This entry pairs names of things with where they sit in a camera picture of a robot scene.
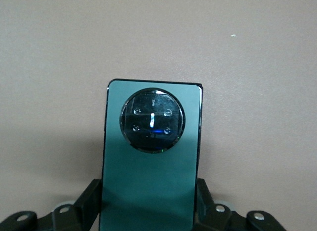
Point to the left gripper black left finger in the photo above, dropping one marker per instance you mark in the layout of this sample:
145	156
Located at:
81	208

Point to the green phone round camera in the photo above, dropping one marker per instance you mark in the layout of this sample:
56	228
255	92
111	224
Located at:
148	179

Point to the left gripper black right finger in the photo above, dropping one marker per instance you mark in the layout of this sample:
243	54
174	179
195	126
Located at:
208	216

